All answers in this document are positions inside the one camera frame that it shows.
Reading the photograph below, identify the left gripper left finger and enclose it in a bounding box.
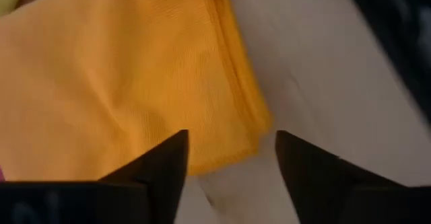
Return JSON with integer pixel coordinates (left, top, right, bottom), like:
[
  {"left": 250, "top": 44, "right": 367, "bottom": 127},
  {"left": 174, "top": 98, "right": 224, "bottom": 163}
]
[{"left": 99, "top": 128, "right": 190, "bottom": 224}]

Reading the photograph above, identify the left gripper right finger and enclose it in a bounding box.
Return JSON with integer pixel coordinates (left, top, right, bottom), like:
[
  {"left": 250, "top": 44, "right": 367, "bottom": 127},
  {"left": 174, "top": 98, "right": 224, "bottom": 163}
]
[{"left": 274, "top": 129, "right": 402, "bottom": 224}]

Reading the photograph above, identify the orange microfiber towel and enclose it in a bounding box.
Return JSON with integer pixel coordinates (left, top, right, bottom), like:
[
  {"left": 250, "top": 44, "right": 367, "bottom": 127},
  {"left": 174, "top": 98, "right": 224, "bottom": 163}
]
[{"left": 0, "top": 0, "right": 273, "bottom": 184}]

